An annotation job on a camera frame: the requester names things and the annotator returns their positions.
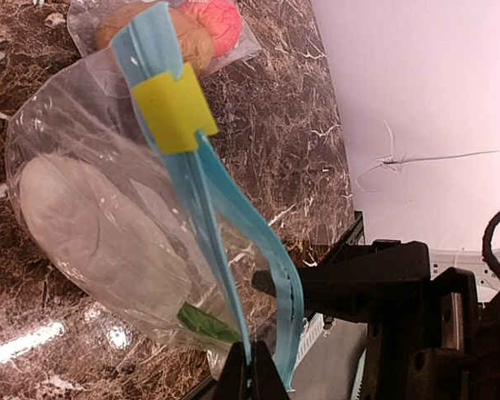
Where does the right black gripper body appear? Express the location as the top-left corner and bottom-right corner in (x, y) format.
(366, 242), (500, 399)

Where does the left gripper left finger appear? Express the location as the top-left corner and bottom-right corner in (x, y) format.
(212, 342), (250, 400)

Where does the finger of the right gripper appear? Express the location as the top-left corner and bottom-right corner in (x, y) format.
(251, 266), (384, 326)

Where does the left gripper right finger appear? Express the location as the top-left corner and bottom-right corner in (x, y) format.
(249, 341), (289, 400)

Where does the green toy lettuce leaf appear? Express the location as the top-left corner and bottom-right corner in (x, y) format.
(177, 302), (242, 344)

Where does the white toy bun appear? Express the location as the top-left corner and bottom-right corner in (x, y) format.
(18, 154), (191, 328)

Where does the red toy fruit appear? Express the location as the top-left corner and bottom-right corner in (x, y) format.
(177, 0), (243, 58)

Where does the zip bag with blue zipper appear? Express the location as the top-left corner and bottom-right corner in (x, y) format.
(67, 1), (262, 76)

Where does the white slotted cable duct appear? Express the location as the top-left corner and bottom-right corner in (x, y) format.
(289, 320), (367, 399)

